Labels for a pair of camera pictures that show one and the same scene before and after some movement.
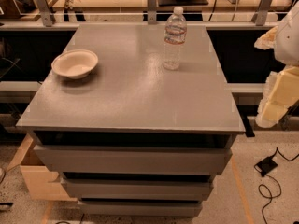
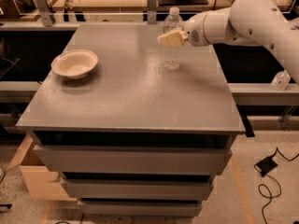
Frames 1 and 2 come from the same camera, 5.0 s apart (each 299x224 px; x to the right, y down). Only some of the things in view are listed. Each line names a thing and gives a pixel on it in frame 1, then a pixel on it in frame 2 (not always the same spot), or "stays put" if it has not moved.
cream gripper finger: [280, 92] → [194, 30]
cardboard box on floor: [38, 177] stays put
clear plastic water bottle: [176, 35] stays put
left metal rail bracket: [47, 15] stays put
